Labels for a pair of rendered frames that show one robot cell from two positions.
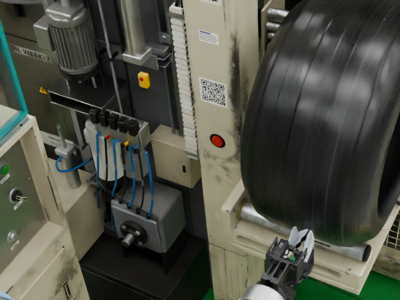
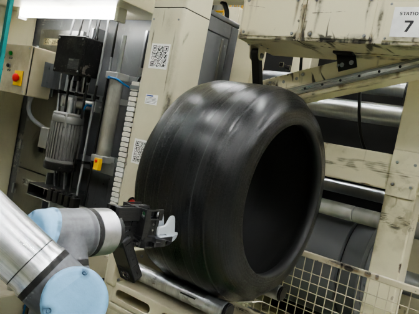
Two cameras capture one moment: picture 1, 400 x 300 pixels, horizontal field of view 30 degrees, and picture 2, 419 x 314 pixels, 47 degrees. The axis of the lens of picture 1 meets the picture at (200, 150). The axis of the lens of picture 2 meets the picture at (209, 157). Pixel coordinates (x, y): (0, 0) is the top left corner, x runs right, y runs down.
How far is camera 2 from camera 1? 1.08 m
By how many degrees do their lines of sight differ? 40
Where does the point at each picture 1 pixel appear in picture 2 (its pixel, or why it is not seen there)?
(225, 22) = (166, 83)
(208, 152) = not seen: hidden behind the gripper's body
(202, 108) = (129, 170)
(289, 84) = (194, 96)
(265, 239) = (139, 292)
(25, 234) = not seen: outside the picture
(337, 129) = (220, 117)
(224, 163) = not seen: hidden behind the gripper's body
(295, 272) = (143, 220)
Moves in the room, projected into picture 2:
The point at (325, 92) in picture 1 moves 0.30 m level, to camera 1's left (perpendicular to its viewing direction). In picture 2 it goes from (219, 98) to (99, 76)
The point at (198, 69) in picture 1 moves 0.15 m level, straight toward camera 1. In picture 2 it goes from (136, 131) to (124, 131)
